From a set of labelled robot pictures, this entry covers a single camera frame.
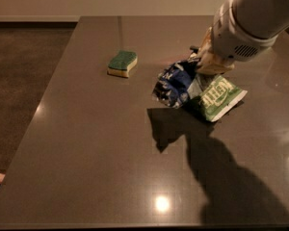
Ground blue kettle chip bag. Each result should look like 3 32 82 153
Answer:
152 59 203 109

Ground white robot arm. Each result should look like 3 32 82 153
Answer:
197 0 289 75

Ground green jalapeno chip bag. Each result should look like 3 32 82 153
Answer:
188 75 248 122

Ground green and yellow sponge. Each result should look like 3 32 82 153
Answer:
107 50 138 78

